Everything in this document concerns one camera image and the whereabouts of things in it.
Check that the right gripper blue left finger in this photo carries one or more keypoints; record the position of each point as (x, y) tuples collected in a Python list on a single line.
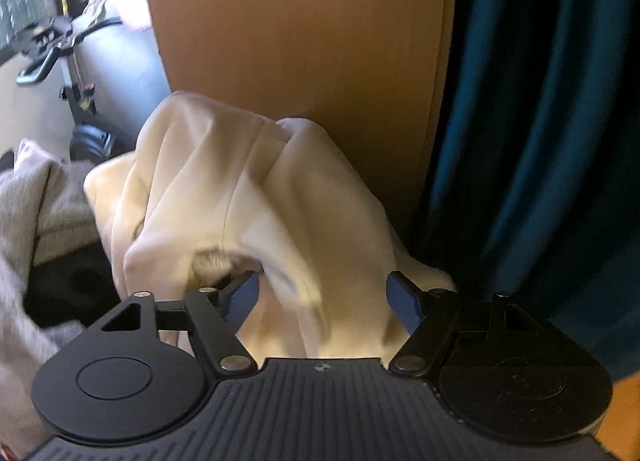
[(215, 317)]

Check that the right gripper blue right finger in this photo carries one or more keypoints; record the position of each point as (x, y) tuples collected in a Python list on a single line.
[(427, 316)]

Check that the cream white hooded sweatshirt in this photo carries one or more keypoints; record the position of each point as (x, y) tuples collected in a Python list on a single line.
[(212, 191)]

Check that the black fleece garment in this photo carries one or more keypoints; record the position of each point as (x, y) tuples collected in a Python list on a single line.
[(77, 286)]

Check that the teal curtain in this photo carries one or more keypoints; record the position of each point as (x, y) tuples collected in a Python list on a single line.
[(533, 184)]

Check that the grey knit sweater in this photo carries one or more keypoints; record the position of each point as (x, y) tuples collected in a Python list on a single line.
[(44, 215)]

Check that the wooden wardrobe panel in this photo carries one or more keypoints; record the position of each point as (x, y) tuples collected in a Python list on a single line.
[(370, 72)]

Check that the black exercise bike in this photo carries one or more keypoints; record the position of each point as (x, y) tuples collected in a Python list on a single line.
[(51, 42)]

